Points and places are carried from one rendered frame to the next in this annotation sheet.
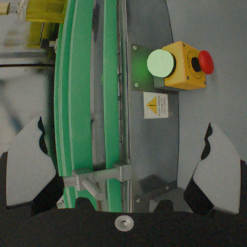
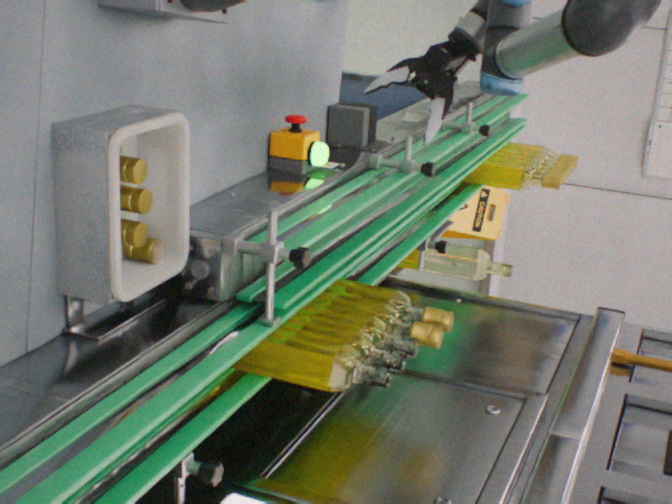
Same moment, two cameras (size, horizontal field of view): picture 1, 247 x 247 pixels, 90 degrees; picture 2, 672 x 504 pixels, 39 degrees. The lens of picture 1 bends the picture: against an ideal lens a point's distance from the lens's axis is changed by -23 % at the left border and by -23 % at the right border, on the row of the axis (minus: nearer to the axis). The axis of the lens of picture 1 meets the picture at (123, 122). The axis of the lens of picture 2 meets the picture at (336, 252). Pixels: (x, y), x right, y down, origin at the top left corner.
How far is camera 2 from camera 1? 1.70 m
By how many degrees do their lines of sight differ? 60
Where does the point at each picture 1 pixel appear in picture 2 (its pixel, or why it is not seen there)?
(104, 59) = (351, 189)
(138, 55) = (321, 175)
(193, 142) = not seen: hidden behind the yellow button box
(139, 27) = (303, 183)
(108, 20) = (330, 198)
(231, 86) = (285, 100)
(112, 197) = not seen: hidden behind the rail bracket
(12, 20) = (413, 401)
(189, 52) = (297, 134)
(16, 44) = (410, 368)
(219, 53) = (269, 113)
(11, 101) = (439, 354)
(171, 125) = not seen: hidden behind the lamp
